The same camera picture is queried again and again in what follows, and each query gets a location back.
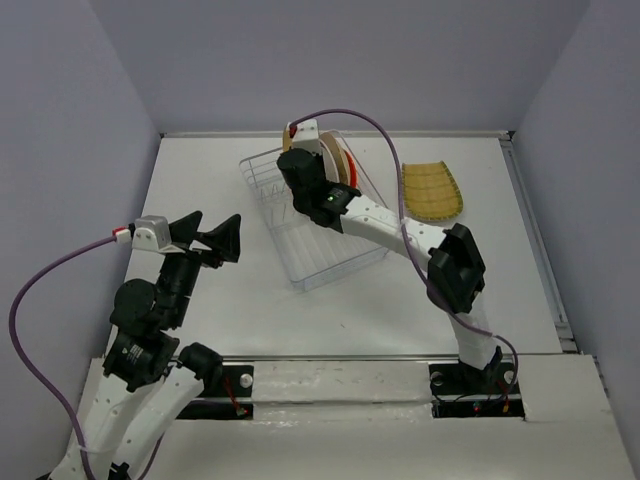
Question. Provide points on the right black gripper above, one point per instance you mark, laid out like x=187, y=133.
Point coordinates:
x=319, y=161

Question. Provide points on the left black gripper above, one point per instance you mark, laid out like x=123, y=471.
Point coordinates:
x=226, y=238

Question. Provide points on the cream plate with leaf pattern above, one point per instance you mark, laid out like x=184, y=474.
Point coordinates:
x=341, y=160

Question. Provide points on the orange round plate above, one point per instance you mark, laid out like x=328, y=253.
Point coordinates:
x=354, y=170

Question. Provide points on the white wire dish rack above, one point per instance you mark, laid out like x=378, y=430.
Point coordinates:
x=311, y=256

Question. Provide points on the plain yellow round plate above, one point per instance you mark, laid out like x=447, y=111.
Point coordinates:
x=287, y=137

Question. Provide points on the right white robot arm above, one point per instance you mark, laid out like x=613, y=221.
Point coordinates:
x=447, y=259

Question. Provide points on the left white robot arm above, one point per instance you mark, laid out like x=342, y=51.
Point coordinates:
x=147, y=378

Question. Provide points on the yellow green bamboo-pattern plate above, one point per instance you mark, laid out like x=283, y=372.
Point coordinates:
x=430, y=192

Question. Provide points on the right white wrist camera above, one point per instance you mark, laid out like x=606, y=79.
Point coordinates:
x=307, y=136

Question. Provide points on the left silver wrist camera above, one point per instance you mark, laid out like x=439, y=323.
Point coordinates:
x=151, y=233

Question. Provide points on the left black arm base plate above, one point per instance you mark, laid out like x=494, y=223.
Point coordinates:
x=230, y=399

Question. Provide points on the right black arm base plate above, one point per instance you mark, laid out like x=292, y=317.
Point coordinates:
x=456, y=396

